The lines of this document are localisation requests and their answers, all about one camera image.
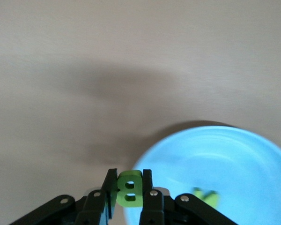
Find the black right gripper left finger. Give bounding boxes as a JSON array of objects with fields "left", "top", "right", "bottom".
[{"left": 8, "top": 168, "right": 119, "bottom": 225}]

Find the green foam letter N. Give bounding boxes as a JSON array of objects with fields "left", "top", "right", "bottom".
[{"left": 192, "top": 187, "right": 222, "bottom": 209}]

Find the green foam letter B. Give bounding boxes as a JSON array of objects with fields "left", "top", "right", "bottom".
[{"left": 116, "top": 170, "right": 143, "bottom": 209}]

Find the blue plate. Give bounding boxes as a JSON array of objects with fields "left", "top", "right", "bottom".
[{"left": 123, "top": 125, "right": 281, "bottom": 225}]

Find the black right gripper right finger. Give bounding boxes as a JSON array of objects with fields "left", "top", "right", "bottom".
[{"left": 139, "top": 168, "right": 239, "bottom": 225}]

